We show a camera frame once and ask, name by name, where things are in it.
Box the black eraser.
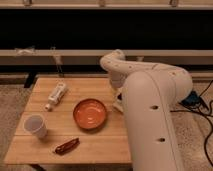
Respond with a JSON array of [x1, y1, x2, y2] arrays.
[[117, 93, 122, 101]]

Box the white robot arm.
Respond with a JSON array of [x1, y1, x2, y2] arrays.
[[100, 49, 193, 171]]

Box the white sponge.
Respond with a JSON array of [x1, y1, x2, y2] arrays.
[[113, 100, 123, 112]]

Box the orange bowl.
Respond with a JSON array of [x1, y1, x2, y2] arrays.
[[73, 99, 107, 130]]

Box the white tube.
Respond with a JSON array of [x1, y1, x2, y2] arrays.
[[45, 82, 68, 111]]

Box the wooden table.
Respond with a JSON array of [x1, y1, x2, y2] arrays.
[[4, 78, 131, 167]]

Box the blue device on floor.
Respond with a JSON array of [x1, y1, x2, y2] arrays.
[[181, 91, 200, 106]]

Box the brown snack wrapper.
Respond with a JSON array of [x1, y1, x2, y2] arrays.
[[54, 138, 80, 155]]

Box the white plastic cup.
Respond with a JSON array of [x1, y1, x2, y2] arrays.
[[23, 115, 47, 139]]

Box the black cable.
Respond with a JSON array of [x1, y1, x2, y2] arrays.
[[170, 79, 213, 168]]

